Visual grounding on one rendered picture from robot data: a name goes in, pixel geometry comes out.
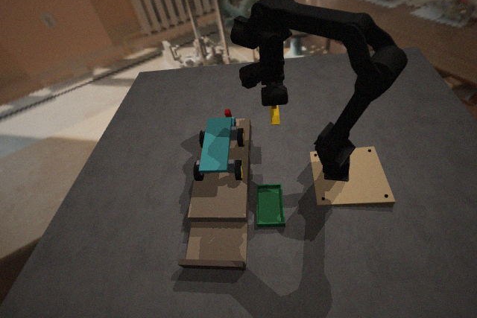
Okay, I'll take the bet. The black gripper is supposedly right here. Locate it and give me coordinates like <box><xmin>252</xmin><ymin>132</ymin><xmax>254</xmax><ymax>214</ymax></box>
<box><xmin>259</xmin><ymin>52</ymin><xmax>288</xmax><ymax>106</ymax></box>

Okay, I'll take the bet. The green tray floor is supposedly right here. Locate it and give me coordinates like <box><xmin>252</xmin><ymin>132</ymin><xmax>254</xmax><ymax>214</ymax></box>
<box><xmin>258</xmin><ymin>188</ymin><xmax>283</xmax><ymax>223</ymax></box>

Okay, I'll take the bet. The brown wooden ramp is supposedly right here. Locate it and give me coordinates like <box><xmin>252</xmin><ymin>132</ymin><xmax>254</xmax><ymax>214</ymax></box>
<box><xmin>178</xmin><ymin>118</ymin><xmax>252</xmax><ymax>270</ymax></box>

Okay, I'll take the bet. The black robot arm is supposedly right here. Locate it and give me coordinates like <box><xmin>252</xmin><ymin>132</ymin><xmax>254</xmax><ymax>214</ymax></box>
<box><xmin>230</xmin><ymin>0</ymin><xmax>408</xmax><ymax>181</ymax></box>

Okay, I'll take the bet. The green tray rim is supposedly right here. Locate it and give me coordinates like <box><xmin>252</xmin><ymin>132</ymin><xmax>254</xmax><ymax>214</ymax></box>
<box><xmin>256</xmin><ymin>183</ymin><xmax>285</xmax><ymax>228</ymax></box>

